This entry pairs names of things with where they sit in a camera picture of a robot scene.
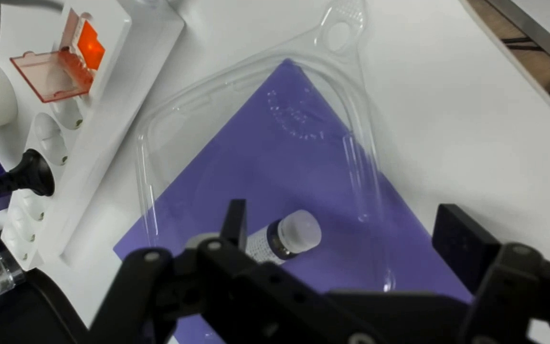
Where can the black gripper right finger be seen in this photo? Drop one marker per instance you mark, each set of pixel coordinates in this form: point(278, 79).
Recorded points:
point(467, 247)

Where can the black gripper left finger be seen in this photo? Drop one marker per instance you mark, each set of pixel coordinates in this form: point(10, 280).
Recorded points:
point(234, 228)

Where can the loose white tube black cap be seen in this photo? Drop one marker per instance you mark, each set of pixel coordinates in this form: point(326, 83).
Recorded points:
point(278, 242)

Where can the purple paper sheet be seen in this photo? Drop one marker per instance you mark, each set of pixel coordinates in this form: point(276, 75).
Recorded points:
point(280, 135)

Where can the white power strip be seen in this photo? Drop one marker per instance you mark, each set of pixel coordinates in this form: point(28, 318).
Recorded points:
point(93, 85)

